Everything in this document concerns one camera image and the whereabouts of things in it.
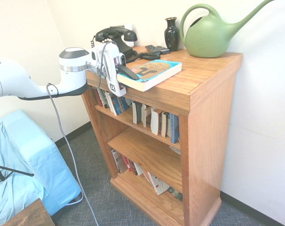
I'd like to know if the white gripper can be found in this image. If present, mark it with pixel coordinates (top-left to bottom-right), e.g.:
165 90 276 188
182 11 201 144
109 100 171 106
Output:
101 43 139 97

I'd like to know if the teal cover paperback book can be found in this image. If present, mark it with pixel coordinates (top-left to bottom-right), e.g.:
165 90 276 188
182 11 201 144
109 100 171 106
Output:
116 59 183 92

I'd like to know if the blue cover paperback book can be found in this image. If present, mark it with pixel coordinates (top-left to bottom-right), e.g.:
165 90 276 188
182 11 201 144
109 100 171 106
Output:
110 94 123 116

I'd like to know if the white paged paperback book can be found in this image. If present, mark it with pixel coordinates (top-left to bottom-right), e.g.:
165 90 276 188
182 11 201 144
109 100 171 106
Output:
104 90 118 116

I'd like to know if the dark spine paperback book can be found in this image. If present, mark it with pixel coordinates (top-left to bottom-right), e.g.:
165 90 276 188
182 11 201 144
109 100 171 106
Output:
101 89 110 109

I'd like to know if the green spine paperback book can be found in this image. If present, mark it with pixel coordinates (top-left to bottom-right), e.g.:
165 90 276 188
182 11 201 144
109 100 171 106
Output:
97 89 105 108

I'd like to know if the red spine paperback book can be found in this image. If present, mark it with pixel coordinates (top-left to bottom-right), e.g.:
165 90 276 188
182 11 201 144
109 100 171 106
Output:
92 88 101 106

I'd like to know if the black spine book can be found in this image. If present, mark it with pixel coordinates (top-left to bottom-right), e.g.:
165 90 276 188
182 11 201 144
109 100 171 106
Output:
132 100 143 125

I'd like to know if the black remote control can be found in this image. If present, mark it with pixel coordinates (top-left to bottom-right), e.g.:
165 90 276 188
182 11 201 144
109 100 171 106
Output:
145 44 162 53
154 46 171 55

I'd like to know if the white brown paperback book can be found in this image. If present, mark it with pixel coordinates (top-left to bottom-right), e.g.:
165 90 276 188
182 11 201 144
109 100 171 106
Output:
141 103 152 129

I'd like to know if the black rotary telephone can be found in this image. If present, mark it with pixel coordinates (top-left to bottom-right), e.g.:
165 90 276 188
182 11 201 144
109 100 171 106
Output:
90 26 162 63

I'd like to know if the white red paperback book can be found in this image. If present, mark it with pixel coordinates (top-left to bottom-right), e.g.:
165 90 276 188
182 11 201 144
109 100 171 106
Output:
150 107 162 136

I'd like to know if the white black paperback book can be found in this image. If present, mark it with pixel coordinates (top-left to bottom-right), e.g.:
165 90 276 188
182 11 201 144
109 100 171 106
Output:
160 111 171 138

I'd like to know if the black vase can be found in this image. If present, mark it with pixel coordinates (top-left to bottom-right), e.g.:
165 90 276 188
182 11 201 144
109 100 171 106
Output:
164 16 180 52

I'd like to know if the blue spine book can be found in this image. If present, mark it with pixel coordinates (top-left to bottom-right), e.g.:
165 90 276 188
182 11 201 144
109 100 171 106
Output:
169 113 181 145

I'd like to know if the red cover book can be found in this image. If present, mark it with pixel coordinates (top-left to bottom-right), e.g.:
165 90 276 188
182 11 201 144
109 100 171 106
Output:
121 154 133 174

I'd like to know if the orange red book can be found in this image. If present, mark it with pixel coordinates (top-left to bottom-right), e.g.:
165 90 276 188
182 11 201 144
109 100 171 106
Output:
127 158 137 175

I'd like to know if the dark brown book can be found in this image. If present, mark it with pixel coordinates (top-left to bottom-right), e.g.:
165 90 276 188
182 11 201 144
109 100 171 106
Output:
130 160 139 176

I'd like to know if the plain white book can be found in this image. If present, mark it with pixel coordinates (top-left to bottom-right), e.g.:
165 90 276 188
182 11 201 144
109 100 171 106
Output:
133 162 144 177

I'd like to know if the green plastic watering can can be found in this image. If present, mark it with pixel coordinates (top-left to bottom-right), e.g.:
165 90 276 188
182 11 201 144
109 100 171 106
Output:
179 0 276 58

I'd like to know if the grey white thin book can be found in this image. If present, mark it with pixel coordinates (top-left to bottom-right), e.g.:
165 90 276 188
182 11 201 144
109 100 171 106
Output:
141 167 150 186

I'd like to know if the thin orange book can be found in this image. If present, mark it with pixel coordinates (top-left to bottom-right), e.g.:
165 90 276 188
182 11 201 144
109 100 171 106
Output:
144 169 154 188

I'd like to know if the wooden bookshelf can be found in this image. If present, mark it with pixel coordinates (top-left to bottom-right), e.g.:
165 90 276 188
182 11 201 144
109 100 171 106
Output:
81 46 244 226

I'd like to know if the white book with red mark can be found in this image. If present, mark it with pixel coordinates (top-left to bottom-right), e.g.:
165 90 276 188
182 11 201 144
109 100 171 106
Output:
148 171 171 196

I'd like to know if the light blue covered couch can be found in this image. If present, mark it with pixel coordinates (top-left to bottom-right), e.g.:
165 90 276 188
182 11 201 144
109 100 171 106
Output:
0 109 83 226

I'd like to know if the dark green book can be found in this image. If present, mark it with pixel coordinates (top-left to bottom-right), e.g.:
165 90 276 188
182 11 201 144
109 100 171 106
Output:
167 186 184 203

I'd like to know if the dark wooden table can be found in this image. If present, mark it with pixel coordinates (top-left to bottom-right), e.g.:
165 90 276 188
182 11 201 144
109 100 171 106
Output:
2 197 56 226

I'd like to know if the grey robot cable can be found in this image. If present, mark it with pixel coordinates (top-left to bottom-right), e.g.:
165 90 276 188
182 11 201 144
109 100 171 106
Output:
46 40 118 226

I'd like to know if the white cable loop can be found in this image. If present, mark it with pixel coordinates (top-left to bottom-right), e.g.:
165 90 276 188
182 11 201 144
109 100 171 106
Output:
68 191 84 205

